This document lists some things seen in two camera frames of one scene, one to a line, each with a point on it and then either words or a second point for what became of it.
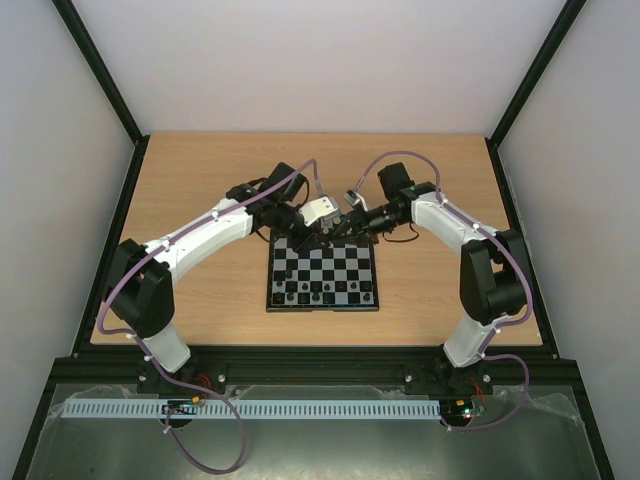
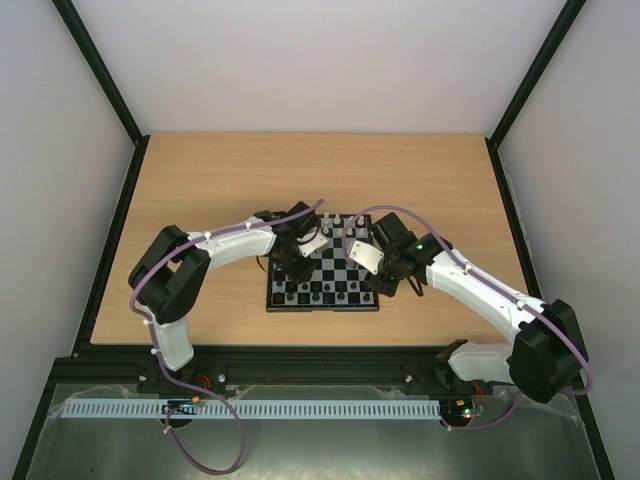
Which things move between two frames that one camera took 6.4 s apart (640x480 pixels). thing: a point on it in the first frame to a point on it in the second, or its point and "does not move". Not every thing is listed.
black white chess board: [336, 278] does not move
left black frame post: [81, 37] does not move
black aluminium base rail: [314, 367] does not move
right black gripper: [356, 222] to [382, 282]
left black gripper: [316, 234] to [299, 273]
